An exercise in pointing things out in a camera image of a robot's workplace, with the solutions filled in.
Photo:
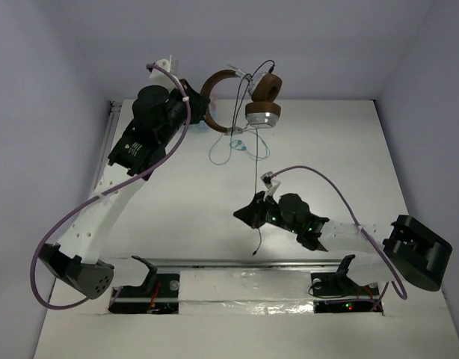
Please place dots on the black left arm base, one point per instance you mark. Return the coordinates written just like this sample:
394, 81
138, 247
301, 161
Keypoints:
158, 294

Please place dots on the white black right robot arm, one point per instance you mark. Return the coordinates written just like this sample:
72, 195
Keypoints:
405, 249

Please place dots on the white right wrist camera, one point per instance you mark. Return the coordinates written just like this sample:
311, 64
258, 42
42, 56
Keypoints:
271, 184

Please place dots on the brown silver headphones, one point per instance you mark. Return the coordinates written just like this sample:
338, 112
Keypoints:
264, 87

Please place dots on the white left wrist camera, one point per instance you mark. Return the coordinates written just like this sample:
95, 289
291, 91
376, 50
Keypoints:
158, 71

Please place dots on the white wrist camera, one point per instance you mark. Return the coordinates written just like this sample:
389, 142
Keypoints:
158, 71
271, 184

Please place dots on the blue pink headphones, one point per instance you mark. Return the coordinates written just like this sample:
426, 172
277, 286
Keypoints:
210, 112

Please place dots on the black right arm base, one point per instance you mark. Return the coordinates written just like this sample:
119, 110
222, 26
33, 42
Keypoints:
333, 292

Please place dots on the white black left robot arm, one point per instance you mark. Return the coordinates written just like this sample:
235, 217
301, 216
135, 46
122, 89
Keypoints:
157, 115

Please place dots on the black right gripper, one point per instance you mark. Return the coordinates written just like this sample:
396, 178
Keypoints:
253, 214

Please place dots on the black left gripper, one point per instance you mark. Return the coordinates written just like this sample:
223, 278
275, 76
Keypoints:
190, 99

